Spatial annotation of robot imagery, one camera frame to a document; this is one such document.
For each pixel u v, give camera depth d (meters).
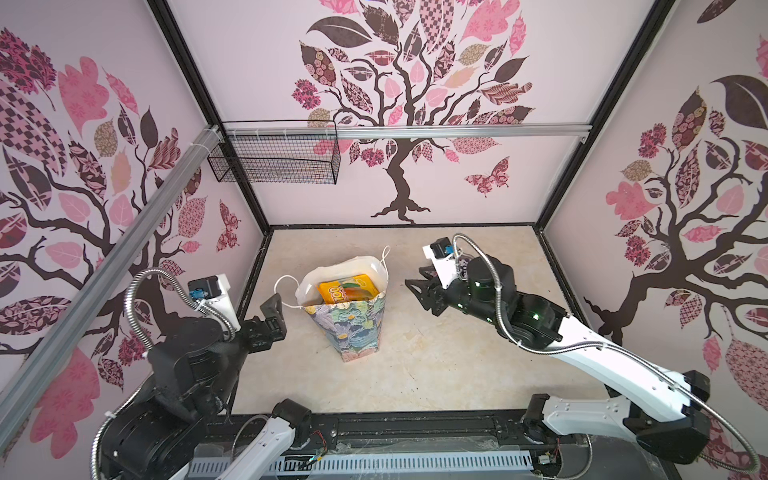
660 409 0.39
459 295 0.53
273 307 0.46
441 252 0.52
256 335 0.45
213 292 0.40
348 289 0.79
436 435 0.73
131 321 0.29
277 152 0.95
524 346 0.44
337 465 0.70
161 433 0.30
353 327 0.75
